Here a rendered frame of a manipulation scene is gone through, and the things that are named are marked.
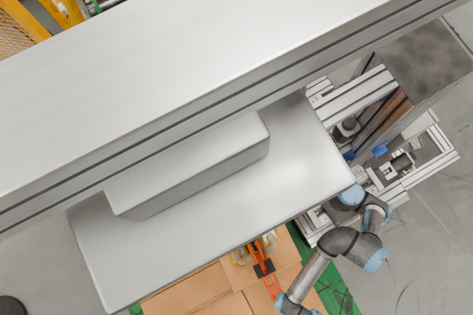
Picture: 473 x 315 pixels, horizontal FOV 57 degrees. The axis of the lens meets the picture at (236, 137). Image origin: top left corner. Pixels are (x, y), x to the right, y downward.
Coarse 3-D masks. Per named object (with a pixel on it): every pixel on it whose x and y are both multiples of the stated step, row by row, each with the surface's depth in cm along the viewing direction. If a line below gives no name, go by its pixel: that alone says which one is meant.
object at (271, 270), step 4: (264, 260) 215; (268, 260) 216; (256, 264) 216; (268, 264) 215; (272, 264) 215; (256, 268) 215; (260, 268) 215; (268, 268) 215; (272, 268) 215; (256, 272) 214; (260, 272) 215; (268, 272) 215; (272, 272) 213; (260, 276) 214; (264, 276) 213
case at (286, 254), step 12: (288, 240) 232; (276, 252) 231; (288, 252) 230; (228, 264) 231; (252, 264) 230; (276, 264) 229; (288, 264) 229; (228, 276) 229; (240, 276) 229; (252, 276) 228; (240, 288) 227
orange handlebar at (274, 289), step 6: (258, 246) 219; (252, 252) 218; (264, 258) 217; (270, 276) 215; (264, 282) 215; (276, 282) 214; (270, 288) 213; (276, 288) 213; (270, 294) 212; (276, 294) 212
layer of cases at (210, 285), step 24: (216, 264) 269; (168, 288) 267; (192, 288) 267; (216, 288) 266; (264, 288) 264; (288, 288) 264; (312, 288) 263; (144, 312) 265; (168, 312) 264; (192, 312) 263; (216, 312) 262; (240, 312) 262; (264, 312) 261
